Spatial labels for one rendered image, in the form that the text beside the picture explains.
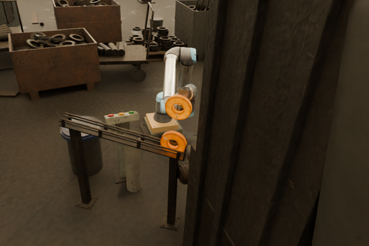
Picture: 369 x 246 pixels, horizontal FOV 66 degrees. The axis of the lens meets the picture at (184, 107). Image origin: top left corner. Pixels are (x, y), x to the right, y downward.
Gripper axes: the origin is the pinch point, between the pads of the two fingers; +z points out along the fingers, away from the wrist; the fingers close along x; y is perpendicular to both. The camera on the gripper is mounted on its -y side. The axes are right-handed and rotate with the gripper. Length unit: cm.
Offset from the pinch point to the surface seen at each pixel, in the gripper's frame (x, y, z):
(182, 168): 6.4, -41.0, -3.2
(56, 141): -129, -77, -73
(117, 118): -49, -26, -28
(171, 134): -1.3, -17.2, 5.1
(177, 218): 5, -89, -20
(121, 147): -49, -52, -38
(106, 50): -147, 4, -204
